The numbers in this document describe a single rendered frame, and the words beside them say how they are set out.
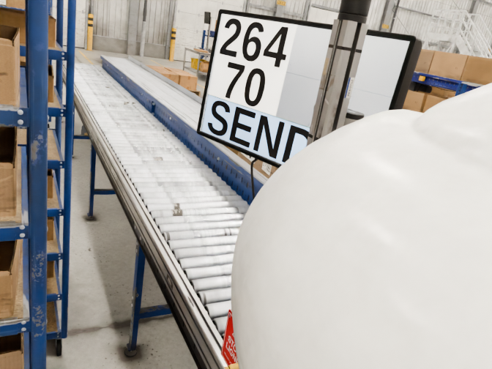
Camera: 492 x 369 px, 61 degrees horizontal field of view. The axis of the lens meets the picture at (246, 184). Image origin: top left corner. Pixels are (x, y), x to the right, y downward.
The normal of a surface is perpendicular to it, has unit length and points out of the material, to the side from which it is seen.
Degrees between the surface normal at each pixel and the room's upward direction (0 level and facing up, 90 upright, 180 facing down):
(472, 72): 90
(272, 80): 86
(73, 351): 0
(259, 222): 71
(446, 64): 90
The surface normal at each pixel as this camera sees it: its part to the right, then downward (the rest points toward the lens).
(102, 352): 0.17, -0.93
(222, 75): -0.66, 0.07
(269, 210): -0.80, -0.53
